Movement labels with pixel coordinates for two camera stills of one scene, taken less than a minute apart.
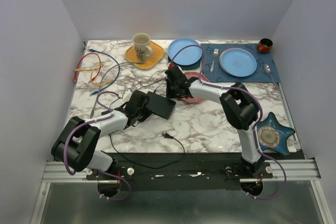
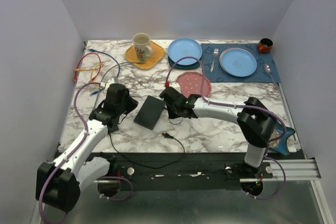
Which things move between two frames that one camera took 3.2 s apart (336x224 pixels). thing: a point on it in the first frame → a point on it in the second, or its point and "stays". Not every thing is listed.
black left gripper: (147, 114) → (133, 103)
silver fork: (216, 52) stays
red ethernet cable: (85, 54) stays
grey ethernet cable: (105, 73) stays
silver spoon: (266, 68) stays
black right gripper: (168, 94) → (172, 115)
